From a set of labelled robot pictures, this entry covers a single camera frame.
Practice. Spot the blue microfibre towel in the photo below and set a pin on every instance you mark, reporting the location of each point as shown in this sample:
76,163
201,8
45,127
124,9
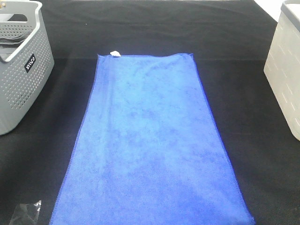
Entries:
148,151

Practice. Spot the black table cloth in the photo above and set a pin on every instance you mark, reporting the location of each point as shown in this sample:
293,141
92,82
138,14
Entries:
230,41

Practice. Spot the grey perforated laundry basket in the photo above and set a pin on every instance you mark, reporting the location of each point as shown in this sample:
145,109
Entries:
24,76

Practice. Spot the white plastic storage bin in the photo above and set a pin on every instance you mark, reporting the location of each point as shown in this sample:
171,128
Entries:
282,66

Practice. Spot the clear tape strip left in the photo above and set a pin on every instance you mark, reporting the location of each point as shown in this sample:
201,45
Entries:
26,214

